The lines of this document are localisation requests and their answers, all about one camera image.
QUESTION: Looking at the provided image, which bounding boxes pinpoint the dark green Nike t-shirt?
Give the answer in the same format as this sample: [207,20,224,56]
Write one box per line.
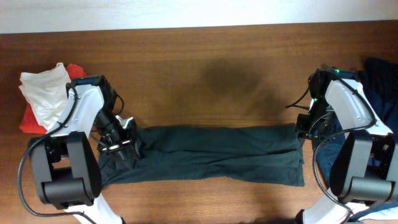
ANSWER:
[99,124,305,187]

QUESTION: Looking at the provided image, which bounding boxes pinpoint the navy blue trousers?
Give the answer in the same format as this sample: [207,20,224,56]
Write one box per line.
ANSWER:
[317,58,397,222]

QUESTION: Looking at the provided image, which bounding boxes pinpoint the white towel corner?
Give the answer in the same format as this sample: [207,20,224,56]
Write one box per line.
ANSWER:
[358,207,397,221]

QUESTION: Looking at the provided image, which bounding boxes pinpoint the white folded t-shirt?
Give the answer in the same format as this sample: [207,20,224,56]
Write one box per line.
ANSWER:
[19,62,71,134]

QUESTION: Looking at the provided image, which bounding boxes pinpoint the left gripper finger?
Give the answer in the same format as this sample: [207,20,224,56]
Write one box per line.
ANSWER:
[109,149,134,170]
[130,140,141,160]

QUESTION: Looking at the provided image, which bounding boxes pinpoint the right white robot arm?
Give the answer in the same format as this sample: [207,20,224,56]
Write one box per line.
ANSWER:
[295,68,397,223]

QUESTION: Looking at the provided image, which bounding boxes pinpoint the red folded garment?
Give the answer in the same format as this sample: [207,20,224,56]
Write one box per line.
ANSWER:
[19,63,86,134]

